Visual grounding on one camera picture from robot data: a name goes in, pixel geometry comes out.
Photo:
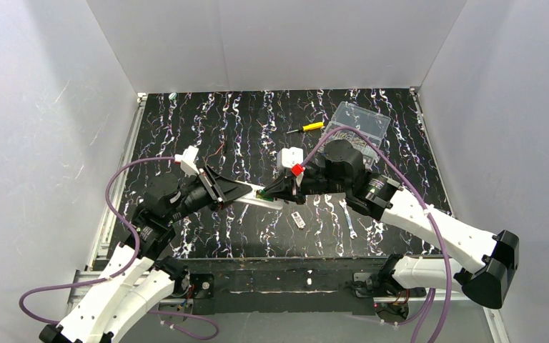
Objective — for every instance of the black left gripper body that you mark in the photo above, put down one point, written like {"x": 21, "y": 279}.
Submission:
{"x": 212, "y": 186}

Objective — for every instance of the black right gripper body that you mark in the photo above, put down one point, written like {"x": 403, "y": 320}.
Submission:
{"x": 294, "y": 184}

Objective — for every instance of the green battery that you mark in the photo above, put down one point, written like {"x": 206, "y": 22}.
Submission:
{"x": 266, "y": 197}

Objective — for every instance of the white remote control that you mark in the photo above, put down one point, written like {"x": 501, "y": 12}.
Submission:
{"x": 255, "y": 198}

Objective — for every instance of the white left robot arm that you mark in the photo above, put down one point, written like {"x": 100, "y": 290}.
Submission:
{"x": 167, "y": 276}

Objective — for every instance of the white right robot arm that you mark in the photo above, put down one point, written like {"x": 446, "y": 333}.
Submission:
{"x": 481, "y": 264}

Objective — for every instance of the silver flat wrench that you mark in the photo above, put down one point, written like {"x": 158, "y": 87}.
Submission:
{"x": 352, "y": 232}

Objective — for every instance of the clear plastic screw box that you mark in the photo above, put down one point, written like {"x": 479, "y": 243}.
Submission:
{"x": 373, "y": 125}

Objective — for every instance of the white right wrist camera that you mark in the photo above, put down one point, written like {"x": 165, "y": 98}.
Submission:
{"x": 289, "y": 164}

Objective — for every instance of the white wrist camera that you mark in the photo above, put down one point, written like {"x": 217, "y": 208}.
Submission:
{"x": 289, "y": 164}
{"x": 187, "y": 161}

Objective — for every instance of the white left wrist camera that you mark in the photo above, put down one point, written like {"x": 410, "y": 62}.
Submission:
{"x": 187, "y": 161}

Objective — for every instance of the yellow-handled screwdriver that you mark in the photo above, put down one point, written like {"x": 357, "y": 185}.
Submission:
{"x": 308, "y": 127}

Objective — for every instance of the aluminium frame rail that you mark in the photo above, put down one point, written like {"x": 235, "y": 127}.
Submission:
{"x": 113, "y": 180}

